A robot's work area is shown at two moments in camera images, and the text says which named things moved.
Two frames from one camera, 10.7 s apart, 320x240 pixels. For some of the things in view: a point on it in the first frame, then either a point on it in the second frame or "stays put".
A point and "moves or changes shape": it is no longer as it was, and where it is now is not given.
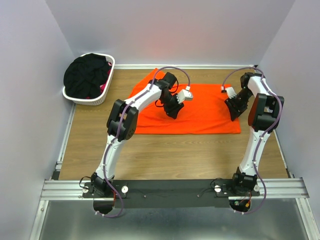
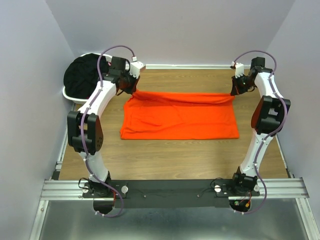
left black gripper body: (170, 104) to (129, 82)
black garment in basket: (84, 75) stays put
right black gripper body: (238, 101) to (242, 84)
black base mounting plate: (172, 193) stays put
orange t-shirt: (205, 113) moves or changes shape
